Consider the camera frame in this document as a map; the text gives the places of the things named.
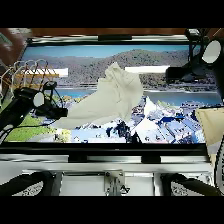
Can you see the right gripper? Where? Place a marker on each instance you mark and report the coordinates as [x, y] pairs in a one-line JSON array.
[[178, 74]]

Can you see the white shirt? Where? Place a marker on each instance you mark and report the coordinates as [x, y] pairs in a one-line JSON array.
[[113, 96]]

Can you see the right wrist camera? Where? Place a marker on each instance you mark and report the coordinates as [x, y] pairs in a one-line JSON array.
[[191, 35]]

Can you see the silver frame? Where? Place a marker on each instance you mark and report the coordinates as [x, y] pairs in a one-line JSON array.
[[113, 166]]

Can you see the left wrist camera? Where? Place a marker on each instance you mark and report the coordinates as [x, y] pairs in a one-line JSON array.
[[50, 84]]

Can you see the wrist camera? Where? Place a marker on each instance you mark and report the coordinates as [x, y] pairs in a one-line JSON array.
[[50, 84], [191, 35]]

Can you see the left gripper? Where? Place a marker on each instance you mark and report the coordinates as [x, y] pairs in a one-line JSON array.
[[55, 111]]

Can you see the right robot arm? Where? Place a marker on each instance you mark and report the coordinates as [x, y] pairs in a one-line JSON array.
[[212, 51]]

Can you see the beige garment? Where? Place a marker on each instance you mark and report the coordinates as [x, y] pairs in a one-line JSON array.
[[211, 126]]

